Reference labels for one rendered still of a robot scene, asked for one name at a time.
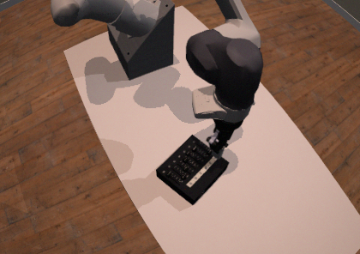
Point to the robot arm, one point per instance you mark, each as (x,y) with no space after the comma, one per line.
(232,66)

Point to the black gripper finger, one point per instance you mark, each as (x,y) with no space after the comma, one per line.
(227,139)
(218,143)

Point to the black lighting desk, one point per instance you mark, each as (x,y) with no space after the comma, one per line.
(191,170)

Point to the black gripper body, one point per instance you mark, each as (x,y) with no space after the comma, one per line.
(222,126)

